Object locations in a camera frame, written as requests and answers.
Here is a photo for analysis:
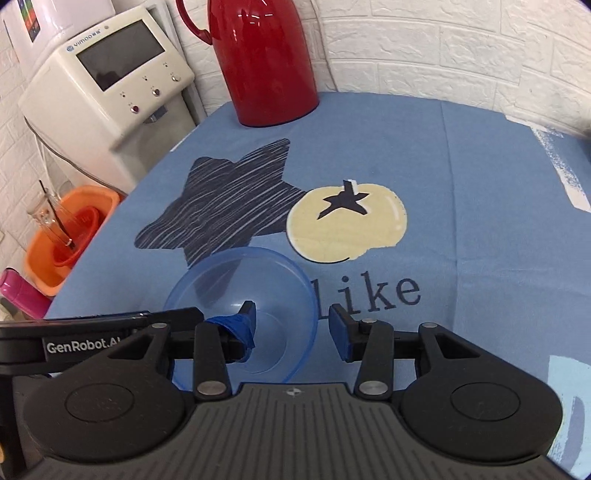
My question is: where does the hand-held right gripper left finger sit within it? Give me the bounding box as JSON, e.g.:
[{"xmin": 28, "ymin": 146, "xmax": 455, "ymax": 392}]
[{"xmin": 108, "ymin": 300, "xmax": 258, "ymax": 401}]

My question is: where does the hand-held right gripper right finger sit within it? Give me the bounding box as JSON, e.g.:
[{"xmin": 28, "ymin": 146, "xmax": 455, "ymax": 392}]
[{"xmin": 328, "ymin": 305, "xmax": 483, "ymax": 400}]

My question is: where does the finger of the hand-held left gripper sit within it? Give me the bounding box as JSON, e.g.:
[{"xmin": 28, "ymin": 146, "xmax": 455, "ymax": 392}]
[{"xmin": 139, "ymin": 308, "xmax": 204, "ymax": 334}]

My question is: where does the clear blue plastic bowl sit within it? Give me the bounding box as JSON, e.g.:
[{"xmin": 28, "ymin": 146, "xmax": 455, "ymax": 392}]
[{"xmin": 163, "ymin": 247, "xmax": 319, "ymax": 388}]

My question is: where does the pink plastic item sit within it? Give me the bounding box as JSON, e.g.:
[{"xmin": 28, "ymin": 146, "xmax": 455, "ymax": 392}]
[{"xmin": 0, "ymin": 268, "xmax": 51, "ymax": 319}]

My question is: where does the orange plastic basin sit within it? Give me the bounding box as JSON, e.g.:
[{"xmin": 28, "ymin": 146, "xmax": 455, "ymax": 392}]
[{"xmin": 25, "ymin": 185, "xmax": 122, "ymax": 297}]

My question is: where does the clear glass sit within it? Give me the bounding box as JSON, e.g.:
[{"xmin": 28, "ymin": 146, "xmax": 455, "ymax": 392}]
[{"xmin": 27, "ymin": 180, "xmax": 77, "ymax": 250}]

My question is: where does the red plastic container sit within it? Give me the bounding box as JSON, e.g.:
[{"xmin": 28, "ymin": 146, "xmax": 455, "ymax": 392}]
[{"xmin": 53, "ymin": 207, "xmax": 102, "ymax": 268}]

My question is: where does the blue printed tablecloth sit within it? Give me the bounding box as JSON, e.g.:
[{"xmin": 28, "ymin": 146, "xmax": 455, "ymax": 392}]
[{"xmin": 44, "ymin": 91, "xmax": 591, "ymax": 462}]

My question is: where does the white water dispenser with screen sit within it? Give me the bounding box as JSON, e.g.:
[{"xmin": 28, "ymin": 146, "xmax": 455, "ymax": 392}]
[{"xmin": 18, "ymin": 4, "xmax": 199, "ymax": 195}]

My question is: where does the red thermos jug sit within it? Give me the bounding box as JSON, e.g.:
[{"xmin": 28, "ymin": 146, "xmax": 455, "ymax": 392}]
[{"xmin": 175, "ymin": 0, "xmax": 320, "ymax": 128}]

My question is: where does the white water purifier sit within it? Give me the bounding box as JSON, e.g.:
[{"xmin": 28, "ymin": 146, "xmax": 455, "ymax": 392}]
[{"xmin": 0, "ymin": 0, "xmax": 116, "ymax": 65}]

